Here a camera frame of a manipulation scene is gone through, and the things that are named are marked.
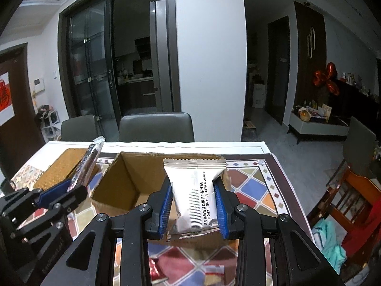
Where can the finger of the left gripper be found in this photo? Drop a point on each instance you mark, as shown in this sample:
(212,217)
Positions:
(59,202)
(25,201)

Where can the woven wicker basket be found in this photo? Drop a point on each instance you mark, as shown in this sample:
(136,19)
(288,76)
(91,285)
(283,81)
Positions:
(63,168)

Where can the red fu door poster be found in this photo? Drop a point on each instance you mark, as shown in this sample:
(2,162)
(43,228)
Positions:
(6,106)

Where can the grey chair right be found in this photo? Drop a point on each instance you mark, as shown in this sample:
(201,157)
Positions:
(358,150)

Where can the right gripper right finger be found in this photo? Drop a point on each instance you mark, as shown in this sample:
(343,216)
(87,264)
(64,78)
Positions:
(295,259)

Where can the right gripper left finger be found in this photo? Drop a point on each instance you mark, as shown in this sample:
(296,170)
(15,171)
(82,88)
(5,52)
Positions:
(91,257)

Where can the white low cabinet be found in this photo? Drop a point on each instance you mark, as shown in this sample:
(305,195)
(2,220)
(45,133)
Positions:
(313,127)

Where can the teal cloth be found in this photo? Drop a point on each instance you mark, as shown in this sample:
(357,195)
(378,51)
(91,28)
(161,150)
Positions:
(324,234)

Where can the grey chair left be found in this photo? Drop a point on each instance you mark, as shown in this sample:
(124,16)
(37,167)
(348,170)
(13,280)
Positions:
(82,128)

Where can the dark red snack packet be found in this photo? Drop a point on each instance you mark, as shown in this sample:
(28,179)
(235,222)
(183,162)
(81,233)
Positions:
(156,273)

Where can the red balloon decoration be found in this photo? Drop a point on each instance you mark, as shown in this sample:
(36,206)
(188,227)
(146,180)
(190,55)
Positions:
(327,78)

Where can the clear yellow cake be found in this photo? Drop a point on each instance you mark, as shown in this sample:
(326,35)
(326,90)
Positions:
(214,275)

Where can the white shoe rack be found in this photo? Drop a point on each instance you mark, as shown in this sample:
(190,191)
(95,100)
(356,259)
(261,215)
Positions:
(47,118)

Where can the grey chair middle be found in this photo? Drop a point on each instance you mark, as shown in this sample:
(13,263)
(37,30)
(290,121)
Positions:
(170,127)

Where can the long white snack stick packet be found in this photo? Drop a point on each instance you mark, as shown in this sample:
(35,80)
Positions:
(87,164)

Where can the colourful diamond pattern table mat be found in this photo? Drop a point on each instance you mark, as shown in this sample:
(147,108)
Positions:
(140,190)

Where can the white foil snack packet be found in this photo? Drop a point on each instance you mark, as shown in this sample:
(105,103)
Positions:
(193,192)

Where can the patterned tile placemat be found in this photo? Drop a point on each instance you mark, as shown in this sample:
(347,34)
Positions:
(26,177)

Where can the grey chair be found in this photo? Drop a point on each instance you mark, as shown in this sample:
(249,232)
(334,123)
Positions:
(82,128)
(358,150)
(170,127)

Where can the black mug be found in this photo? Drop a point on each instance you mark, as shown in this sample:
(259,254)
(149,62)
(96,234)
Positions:
(7,187)

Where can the white wall intercom panel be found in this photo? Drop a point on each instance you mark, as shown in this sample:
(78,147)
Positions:
(39,85)

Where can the orange wooden chair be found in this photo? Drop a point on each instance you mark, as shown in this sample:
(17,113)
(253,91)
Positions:
(355,205)

